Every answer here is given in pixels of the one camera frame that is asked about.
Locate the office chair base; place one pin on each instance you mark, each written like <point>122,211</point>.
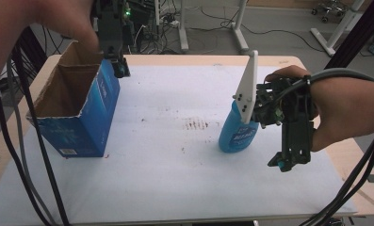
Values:
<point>329,9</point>

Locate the white mat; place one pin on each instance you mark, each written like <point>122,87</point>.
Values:
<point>162,175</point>

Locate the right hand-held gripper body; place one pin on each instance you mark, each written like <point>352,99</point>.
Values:
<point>296,132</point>

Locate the person's right hand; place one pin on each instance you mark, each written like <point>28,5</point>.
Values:
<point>338,109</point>

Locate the black metal post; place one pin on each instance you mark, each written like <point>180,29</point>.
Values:
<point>357,34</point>

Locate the blue cardboard box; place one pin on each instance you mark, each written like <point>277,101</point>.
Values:
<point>96,106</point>

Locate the person's left hand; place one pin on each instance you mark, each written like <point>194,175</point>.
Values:
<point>71,19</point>

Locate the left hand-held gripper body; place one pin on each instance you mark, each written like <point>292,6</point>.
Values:
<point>112,28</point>

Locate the white stand leg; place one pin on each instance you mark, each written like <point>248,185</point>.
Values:
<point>239,31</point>
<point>183,28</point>
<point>335,34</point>

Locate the blue bottle with white cap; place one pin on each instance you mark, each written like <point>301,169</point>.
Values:
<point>235,135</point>

